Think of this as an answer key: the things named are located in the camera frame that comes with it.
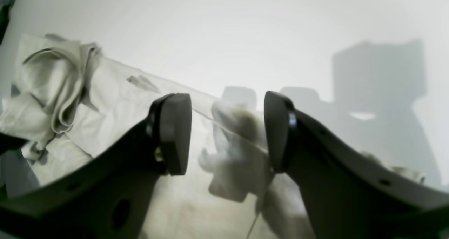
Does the light grey T-shirt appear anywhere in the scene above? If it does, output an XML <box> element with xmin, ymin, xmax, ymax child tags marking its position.
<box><xmin>0</xmin><ymin>34</ymin><xmax>427</xmax><ymax>239</ymax></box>

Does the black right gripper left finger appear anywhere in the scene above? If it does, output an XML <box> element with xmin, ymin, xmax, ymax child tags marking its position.
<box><xmin>0</xmin><ymin>93</ymin><xmax>192</xmax><ymax>239</ymax></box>

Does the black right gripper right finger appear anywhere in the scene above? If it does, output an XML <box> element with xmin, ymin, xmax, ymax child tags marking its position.
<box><xmin>263</xmin><ymin>91</ymin><xmax>449</xmax><ymax>239</ymax></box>

